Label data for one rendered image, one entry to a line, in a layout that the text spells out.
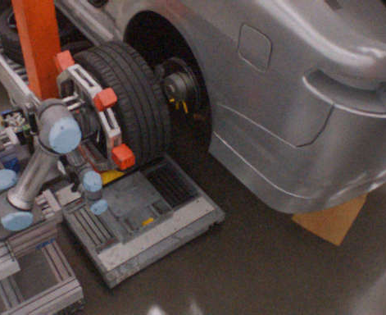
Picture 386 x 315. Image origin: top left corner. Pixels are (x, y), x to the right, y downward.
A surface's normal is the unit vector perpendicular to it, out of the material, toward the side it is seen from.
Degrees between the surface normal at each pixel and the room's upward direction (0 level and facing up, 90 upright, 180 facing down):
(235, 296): 0
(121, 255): 0
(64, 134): 84
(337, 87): 17
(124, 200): 0
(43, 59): 90
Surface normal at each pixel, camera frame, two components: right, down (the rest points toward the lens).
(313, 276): -0.02, -0.71
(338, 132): -0.33, 0.66
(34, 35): 0.55, 0.58
